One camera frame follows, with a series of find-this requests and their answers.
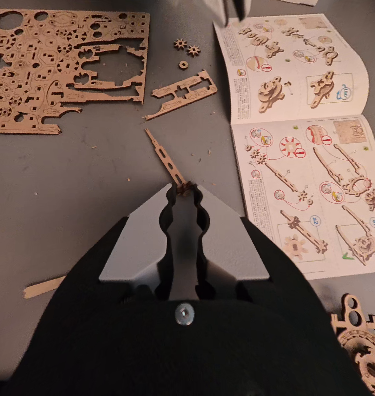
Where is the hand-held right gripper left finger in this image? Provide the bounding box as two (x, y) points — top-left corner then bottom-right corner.
(98, 183), (179, 301)

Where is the slotted wooden strip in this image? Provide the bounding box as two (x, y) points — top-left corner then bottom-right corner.
(144, 128), (189, 187)

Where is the pale wooden stick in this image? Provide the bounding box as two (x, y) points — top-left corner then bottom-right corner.
(23, 275), (67, 299)

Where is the assembled wooden model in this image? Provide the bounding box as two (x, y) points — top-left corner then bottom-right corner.
(330, 293), (375, 396)

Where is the wooden offcut frame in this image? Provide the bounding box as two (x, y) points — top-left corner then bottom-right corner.
(142, 70), (218, 121)

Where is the laser-cut wooden parts sheet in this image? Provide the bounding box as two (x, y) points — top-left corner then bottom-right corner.
(0, 9), (151, 135)

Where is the instruction booklet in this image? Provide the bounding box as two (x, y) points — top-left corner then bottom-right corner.
(213, 13), (375, 281)

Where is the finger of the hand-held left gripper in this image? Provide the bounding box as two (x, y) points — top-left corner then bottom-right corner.
(206, 0), (237, 28)
(235, 0), (252, 22)

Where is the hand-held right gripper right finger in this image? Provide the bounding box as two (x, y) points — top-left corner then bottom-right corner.
(190, 184), (270, 300)

